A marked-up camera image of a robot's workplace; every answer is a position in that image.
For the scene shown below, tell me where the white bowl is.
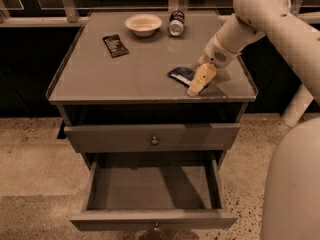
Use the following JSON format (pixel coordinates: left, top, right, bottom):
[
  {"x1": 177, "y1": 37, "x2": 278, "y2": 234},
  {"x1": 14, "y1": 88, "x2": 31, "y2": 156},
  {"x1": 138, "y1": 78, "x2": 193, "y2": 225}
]
[{"x1": 125, "y1": 14, "x2": 162, "y2": 37}]

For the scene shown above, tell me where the closed grey top drawer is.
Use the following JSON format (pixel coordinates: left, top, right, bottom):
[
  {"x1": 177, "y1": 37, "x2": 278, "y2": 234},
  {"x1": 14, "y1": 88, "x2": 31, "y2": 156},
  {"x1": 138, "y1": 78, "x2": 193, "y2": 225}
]
[{"x1": 65, "y1": 123, "x2": 240, "y2": 153}]

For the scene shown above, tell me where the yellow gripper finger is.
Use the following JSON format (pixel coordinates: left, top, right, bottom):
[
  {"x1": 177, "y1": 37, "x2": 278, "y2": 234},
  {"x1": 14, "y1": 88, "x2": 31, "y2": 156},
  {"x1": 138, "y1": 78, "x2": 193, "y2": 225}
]
[{"x1": 187, "y1": 63, "x2": 217, "y2": 97}]

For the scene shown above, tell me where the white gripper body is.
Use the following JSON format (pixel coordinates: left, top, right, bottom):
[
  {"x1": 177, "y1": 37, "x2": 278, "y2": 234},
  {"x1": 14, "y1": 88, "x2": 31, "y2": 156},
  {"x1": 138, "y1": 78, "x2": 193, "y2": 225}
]
[{"x1": 198, "y1": 35, "x2": 238, "y2": 68}]

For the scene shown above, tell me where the metal window frame rail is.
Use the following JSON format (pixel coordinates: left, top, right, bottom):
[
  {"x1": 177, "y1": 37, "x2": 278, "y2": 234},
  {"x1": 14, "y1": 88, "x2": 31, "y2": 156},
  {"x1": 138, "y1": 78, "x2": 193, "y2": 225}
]
[{"x1": 0, "y1": 0, "x2": 320, "y2": 28}]

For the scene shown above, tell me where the grey drawer cabinet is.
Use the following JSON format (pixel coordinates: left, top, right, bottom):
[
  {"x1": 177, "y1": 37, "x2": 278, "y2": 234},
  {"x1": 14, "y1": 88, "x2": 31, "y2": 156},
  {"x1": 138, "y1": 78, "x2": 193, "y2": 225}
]
[{"x1": 45, "y1": 10, "x2": 259, "y2": 232}]

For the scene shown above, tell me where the open grey middle drawer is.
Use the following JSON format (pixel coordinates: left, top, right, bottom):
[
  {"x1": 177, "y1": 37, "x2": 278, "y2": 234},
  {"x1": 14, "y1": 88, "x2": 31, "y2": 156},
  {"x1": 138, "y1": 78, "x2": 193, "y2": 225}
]
[{"x1": 70, "y1": 151, "x2": 238, "y2": 231}]

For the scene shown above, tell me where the tipped soda can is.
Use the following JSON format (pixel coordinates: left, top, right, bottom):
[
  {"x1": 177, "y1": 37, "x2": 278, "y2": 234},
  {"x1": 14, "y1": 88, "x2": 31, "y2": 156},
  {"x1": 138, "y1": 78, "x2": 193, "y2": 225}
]
[{"x1": 168, "y1": 10, "x2": 185, "y2": 37}]

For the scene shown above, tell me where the brass drawer knob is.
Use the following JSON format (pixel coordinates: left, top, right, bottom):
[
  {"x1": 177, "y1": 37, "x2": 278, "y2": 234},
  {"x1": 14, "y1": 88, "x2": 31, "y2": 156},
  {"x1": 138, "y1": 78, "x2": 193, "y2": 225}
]
[
  {"x1": 150, "y1": 136, "x2": 159, "y2": 146},
  {"x1": 139, "y1": 226, "x2": 167, "y2": 240}
]

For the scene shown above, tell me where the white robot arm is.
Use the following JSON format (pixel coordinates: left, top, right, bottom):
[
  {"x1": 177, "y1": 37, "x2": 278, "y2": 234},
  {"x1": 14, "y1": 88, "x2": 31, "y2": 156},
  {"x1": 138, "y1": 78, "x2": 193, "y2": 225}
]
[{"x1": 187, "y1": 0, "x2": 320, "y2": 103}]

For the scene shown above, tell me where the blue rxbar blueberry wrapper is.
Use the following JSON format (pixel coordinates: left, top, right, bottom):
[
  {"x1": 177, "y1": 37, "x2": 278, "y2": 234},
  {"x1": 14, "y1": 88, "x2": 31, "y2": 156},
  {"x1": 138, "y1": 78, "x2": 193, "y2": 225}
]
[{"x1": 167, "y1": 67, "x2": 195, "y2": 87}]

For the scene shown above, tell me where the brass top drawer knob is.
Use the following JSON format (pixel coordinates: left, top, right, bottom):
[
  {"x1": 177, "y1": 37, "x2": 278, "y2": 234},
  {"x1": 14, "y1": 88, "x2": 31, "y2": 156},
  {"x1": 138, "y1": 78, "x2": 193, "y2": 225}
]
[{"x1": 150, "y1": 136, "x2": 159, "y2": 146}]

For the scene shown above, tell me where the brass middle drawer knob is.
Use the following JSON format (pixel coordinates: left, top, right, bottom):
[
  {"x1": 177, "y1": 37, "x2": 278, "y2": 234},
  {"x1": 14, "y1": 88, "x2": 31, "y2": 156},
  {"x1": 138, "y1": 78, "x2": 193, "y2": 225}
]
[{"x1": 139, "y1": 226, "x2": 167, "y2": 240}]

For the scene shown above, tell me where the black snack packet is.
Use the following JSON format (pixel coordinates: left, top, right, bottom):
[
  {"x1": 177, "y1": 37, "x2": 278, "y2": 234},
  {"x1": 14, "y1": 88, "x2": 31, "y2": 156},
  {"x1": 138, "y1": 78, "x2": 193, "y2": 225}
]
[{"x1": 103, "y1": 34, "x2": 129, "y2": 58}]

